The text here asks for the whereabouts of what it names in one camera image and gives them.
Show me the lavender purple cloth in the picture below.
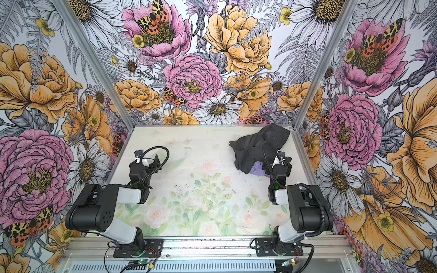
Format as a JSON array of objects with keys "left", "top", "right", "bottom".
[{"left": 249, "top": 161, "right": 270, "bottom": 177}]

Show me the dark grey cloth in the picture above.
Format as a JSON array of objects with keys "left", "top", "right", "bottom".
[{"left": 229, "top": 124, "right": 290, "bottom": 174}]

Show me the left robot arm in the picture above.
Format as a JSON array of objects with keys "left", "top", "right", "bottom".
[{"left": 65, "top": 146, "right": 170, "bottom": 257}]

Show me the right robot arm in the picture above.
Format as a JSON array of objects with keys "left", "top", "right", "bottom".
[{"left": 267, "top": 151, "right": 333, "bottom": 255}]

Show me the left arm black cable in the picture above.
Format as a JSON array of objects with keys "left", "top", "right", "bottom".
[{"left": 131, "top": 146, "right": 170, "bottom": 188}]

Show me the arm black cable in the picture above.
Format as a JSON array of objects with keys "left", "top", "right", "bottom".
[
  {"left": 131, "top": 146, "right": 170, "bottom": 188},
  {"left": 296, "top": 183, "right": 327, "bottom": 238}
]

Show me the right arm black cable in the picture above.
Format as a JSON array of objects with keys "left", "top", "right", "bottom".
[{"left": 296, "top": 183, "right": 327, "bottom": 238}]

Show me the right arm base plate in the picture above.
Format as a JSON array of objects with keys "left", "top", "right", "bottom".
[{"left": 249, "top": 237, "right": 303, "bottom": 257}]

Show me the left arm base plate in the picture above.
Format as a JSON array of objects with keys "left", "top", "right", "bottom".
[{"left": 113, "top": 238, "right": 165, "bottom": 258}]

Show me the aluminium front rail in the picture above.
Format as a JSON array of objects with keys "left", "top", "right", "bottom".
[{"left": 61, "top": 234, "right": 353, "bottom": 262}]

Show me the white vented cable duct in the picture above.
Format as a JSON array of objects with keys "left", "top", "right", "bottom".
[{"left": 65, "top": 259, "right": 277, "bottom": 273}]

